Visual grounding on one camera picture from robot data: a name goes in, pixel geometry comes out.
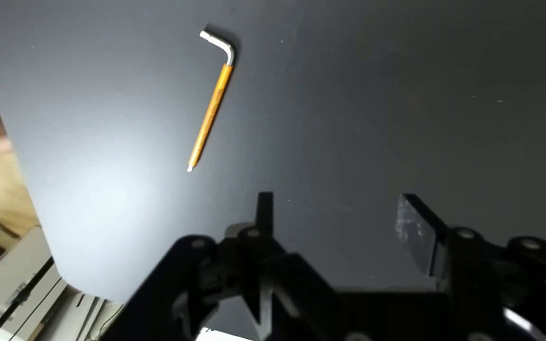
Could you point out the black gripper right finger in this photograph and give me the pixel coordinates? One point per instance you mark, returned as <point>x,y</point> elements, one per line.
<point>421,231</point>

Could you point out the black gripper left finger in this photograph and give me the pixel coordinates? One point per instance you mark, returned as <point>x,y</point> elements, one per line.
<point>264,218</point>

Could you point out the orange pen with white cap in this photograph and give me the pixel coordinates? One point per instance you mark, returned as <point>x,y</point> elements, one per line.
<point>216,94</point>

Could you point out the white cabinet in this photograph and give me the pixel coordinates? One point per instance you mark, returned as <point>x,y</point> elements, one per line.
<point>53,309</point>

